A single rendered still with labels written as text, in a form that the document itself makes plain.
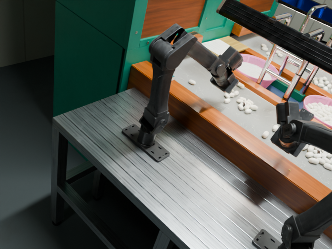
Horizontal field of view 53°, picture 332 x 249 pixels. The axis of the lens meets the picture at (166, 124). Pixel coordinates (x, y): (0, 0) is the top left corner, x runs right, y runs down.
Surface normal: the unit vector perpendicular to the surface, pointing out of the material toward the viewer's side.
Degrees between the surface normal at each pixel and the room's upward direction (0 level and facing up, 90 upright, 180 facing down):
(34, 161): 0
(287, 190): 90
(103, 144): 0
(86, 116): 0
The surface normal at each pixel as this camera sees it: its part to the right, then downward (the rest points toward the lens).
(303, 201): -0.67, 0.33
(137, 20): 0.70, 0.56
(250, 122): 0.22, -0.76
